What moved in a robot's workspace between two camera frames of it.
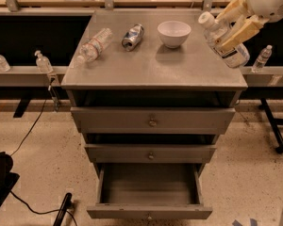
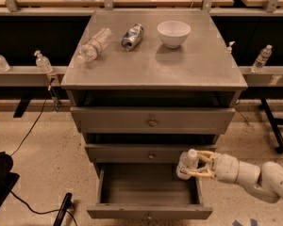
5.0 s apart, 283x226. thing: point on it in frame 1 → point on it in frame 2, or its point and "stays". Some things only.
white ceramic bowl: (174, 33) stays
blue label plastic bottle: (238, 56) → (189, 160)
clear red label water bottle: (91, 50) stays
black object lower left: (2, 180) stays
